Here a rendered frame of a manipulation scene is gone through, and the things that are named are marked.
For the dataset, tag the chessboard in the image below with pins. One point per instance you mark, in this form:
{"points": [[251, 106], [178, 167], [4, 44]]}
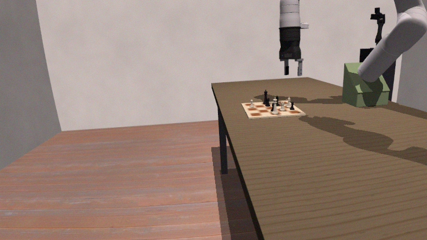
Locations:
{"points": [[261, 111]]}

